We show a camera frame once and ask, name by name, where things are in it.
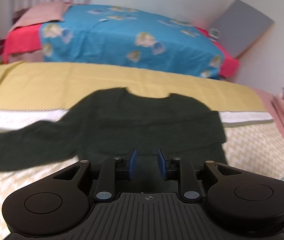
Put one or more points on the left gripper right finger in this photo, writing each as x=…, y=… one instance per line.
x=180, y=170

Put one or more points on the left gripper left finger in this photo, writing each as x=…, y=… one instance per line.
x=112, y=171

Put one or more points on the dark green knit sweater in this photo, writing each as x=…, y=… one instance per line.
x=111, y=122

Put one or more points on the patterned yellow beige bedspread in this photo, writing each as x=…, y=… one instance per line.
x=55, y=114

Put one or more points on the blue floral quilt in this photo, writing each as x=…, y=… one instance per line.
x=120, y=36

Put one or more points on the small white digital clock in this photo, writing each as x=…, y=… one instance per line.
x=213, y=34

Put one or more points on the red bed sheet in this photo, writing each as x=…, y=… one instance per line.
x=25, y=43

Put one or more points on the pink pillow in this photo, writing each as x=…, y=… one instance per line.
x=42, y=13

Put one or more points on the grey board against wall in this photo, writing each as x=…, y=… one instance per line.
x=240, y=26

